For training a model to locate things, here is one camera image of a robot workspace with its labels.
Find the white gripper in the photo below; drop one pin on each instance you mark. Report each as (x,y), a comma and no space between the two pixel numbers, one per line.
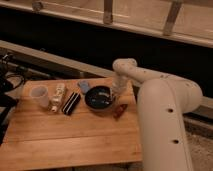
(119,85)

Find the black ceramic bowl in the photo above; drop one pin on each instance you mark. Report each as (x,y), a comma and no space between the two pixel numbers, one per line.
(99,98)

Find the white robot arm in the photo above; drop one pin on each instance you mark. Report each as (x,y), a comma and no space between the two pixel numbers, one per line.
(162,101)

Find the brown red small object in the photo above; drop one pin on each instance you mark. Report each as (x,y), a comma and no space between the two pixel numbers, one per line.
(119,111)

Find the blue small object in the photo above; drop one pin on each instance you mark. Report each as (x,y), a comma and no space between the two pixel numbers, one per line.
(84,86)

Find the black white striped box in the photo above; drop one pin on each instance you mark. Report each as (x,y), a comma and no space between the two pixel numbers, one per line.
(71,103)

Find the wooden board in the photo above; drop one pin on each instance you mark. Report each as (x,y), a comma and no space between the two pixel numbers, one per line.
(38,139)

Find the translucent plastic cup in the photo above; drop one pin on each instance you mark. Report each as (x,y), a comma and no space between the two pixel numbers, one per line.
(40,95)

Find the metal frame rail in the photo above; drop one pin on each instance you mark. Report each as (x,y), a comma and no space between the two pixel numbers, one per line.
(50,61)

